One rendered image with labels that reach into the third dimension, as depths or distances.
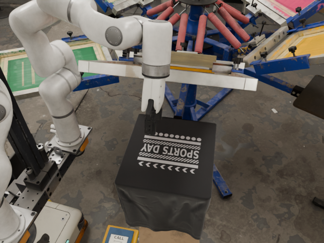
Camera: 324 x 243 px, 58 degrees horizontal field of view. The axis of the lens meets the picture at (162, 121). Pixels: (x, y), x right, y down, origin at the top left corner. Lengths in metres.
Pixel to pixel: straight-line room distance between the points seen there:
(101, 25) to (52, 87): 0.45
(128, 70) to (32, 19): 0.32
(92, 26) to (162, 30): 0.17
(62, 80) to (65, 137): 0.26
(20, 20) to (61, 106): 0.36
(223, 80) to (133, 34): 0.34
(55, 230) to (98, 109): 1.52
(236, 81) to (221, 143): 1.93
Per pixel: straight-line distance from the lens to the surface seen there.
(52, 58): 1.10
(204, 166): 1.43
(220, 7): 2.18
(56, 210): 2.18
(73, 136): 1.29
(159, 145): 1.50
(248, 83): 0.94
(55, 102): 1.16
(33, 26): 0.99
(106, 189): 2.52
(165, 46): 0.74
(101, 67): 0.99
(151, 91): 0.75
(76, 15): 0.84
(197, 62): 1.53
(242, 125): 3.07
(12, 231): 1.13
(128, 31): 0.72
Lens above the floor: 2.08
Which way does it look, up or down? 44 degrees down
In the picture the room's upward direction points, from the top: straight up
